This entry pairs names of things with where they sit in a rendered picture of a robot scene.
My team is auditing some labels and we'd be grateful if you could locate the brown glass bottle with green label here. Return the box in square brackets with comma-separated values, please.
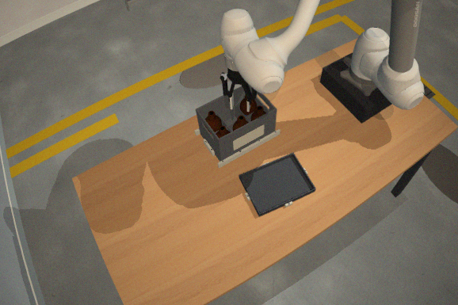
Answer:
[233, 116, 249, 131]

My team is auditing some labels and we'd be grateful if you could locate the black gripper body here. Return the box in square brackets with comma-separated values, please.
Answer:
[227, 68, 246, 85]

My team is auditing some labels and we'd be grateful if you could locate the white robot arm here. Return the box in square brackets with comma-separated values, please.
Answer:
[220, 0, 424, 110]

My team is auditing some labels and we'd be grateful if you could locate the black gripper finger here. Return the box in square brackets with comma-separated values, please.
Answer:
[240, 79, 257, 112]
[220, 72, 236, 109]

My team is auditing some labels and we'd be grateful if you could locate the grey divided bottle crate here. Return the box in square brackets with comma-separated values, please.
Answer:
[196, 86, 277, 161]

